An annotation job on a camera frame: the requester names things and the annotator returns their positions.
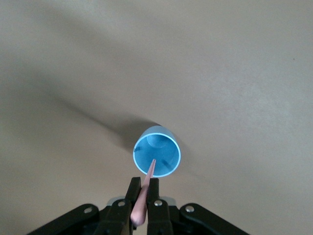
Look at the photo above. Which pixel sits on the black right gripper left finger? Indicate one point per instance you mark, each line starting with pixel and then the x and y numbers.
pixel 115 218

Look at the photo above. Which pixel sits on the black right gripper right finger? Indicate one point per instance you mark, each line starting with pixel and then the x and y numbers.
pixel 159 218

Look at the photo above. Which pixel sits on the pink chopstick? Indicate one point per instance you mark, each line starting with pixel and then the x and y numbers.
pixel 140 208

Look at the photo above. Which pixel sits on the brown table mat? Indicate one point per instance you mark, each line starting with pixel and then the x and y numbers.
pixel 220 73

